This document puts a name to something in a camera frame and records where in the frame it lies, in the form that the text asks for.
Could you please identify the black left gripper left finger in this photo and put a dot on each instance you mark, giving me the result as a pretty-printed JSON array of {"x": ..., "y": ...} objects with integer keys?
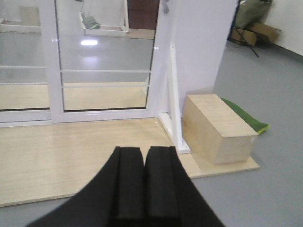
[{"x": 113, "y": 198}]

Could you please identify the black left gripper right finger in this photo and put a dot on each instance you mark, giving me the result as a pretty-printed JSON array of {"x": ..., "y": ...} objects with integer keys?
[{"x": 171, "y": 198}]

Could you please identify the white framed sliding glass door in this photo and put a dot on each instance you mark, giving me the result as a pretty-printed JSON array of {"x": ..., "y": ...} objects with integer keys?
[{"x": 96, "y": 77}]

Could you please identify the white triangular support brace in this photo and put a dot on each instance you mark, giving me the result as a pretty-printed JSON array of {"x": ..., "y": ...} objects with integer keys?
[{"x": 171, "y": 121}]

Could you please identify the light wooden box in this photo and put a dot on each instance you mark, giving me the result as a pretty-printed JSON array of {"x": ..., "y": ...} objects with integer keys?
[{"x": 211, "y": 128}]

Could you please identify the light wooden base platform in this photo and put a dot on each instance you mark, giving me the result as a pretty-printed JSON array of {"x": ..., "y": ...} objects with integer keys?
[{"x": 44, "y": 162}]

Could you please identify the green cloth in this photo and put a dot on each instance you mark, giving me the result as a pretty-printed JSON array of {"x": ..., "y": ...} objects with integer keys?
[{"x": 257, "y": 126}]

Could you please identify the fixed white framed glass panel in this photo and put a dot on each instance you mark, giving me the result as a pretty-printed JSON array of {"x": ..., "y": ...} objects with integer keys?
[{"x": 23, "y": 80}]

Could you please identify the green grey bag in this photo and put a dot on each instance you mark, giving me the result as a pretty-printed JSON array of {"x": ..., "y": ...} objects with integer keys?
[{"x": 90, "y": 23}]

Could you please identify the brown cardboard box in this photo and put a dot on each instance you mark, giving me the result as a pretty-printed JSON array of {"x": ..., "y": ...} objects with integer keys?
[{"x": 253, "y": 33}]

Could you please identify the white wooden frame structure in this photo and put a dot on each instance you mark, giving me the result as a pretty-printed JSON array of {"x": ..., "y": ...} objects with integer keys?
[{"x": 112, "y": 15}]

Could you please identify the white door frame post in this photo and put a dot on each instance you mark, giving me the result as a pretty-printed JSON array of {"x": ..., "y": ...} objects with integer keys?
[{"x": 199, "y": 30}]

